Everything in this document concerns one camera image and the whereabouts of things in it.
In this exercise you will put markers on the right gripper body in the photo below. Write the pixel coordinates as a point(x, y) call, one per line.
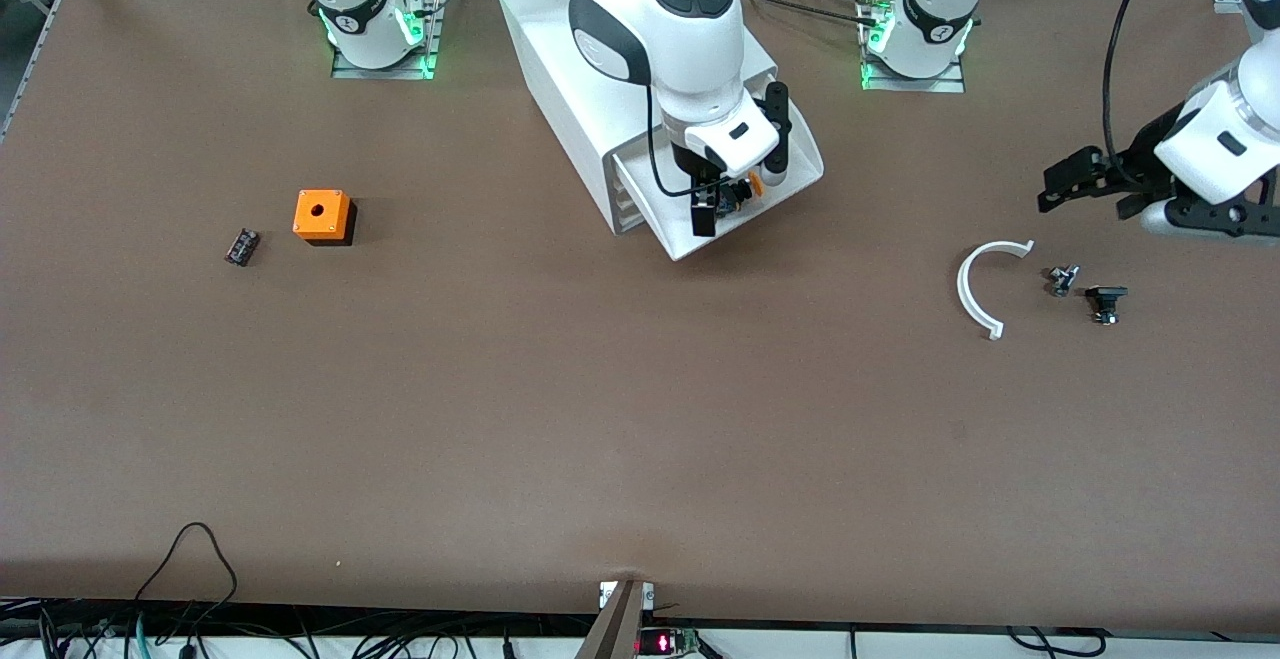
point(693, 164)

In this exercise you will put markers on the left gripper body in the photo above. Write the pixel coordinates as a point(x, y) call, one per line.
point(1143, 153)

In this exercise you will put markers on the orange mushroom push button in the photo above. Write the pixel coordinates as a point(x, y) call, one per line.
point(756, 184)

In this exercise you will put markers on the white pull-out drawer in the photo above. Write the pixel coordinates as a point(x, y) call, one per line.
point(800, 174)

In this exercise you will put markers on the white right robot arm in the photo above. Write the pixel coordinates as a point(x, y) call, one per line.
point(690, 39)

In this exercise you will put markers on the white drawer cabinet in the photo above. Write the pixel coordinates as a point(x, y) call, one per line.
point(560, 59)

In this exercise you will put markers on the silver metal tee fitting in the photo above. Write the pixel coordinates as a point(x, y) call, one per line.
point(1062, 279)

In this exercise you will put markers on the orange box with hole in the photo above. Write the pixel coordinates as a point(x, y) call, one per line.
point(320, 214)

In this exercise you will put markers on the small board with red light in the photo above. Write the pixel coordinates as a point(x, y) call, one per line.
point(665, 643)

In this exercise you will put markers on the black push switch component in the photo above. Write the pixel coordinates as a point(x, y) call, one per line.
point(1105, 294)

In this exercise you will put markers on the white semicircular plastic bracket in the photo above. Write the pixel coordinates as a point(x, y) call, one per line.
point(963, 291)

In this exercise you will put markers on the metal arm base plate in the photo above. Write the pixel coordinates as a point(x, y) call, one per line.
point(385, 72)
point(915, 84)

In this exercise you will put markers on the aluminium camera mount strut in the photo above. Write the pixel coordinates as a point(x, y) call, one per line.
point(615, 629)

